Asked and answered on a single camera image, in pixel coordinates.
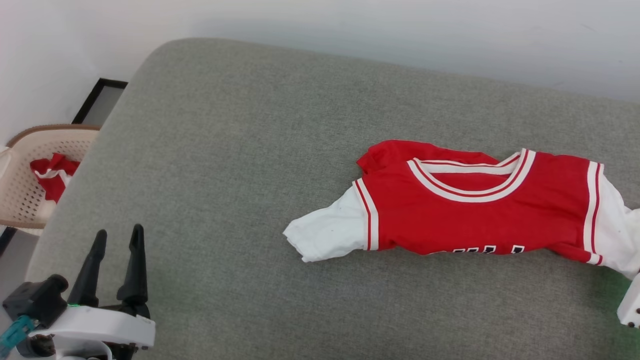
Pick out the red white basketball jersey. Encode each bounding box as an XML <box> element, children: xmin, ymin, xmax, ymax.
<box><xmin>283</xmin><ymin>140</ymin><xmax>640</xmax><ymax>281</ymax></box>

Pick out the beige perforated laundry basket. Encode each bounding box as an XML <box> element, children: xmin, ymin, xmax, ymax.
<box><xmin>0</xmin><ymin>124</ymin><xmax>101</xmax><ymax>237</ymax></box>

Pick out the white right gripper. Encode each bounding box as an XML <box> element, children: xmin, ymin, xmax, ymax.
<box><xmin>616</xmin><ymin>272</ymin><xmax>640</xmax><ymax>329</ymax></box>

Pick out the black framed panel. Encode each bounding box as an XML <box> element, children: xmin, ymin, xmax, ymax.
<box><xmin>71</xmin><ymin>78</ymin><xmax>129</xmax><ymax>126</ymax></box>

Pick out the red white crumpled garment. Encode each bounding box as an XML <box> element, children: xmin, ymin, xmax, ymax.
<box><xmin>30</xmin><ymin>153</ymin><xmax>81</xmax><ymax>203</ymax></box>

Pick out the teal left cable connector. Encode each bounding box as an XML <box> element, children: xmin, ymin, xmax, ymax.
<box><xmin>0</xmin><ymin>316</ymin><xmax>34</xmax><ymax>357</ymax></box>

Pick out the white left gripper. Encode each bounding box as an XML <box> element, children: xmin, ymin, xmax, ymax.
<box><xmin>30</xmin><ymin>224</ymin><xmax>156</xmax><ymax>360</ymax></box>

